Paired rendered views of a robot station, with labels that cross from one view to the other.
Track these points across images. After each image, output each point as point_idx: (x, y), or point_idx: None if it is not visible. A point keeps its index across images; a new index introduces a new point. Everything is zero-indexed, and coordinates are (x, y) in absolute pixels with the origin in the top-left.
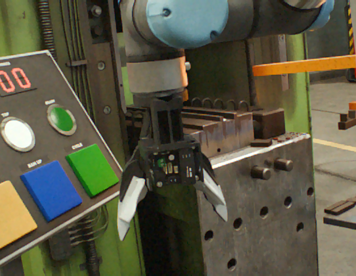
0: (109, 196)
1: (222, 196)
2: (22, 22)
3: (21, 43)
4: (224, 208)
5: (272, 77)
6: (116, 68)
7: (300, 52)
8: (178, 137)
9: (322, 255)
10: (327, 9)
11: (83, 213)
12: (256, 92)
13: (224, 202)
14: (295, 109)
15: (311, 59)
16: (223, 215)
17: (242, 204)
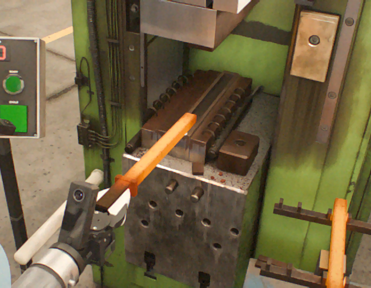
0: (14, 136)
1: None
2: (79, 1)
3: (77, 14)
4: None
5: (303, 124)
6: (140, 55)
7: (361, 119)
8: None
9: None
10: None
11: None
12: (278, 128)
13: None
14: (333, 165)
15: (172, 140)
16: None
17: (158, 195)
